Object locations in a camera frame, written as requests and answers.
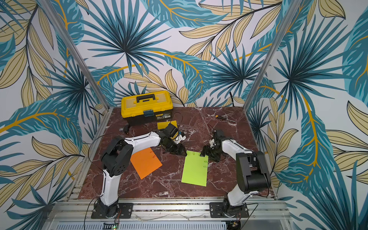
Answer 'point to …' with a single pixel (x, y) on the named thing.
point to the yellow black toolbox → (147, 109)
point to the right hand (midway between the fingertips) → (205, 156)
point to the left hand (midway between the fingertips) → (183, 155)
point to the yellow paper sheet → (162, 125)
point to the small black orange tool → (217, 117)
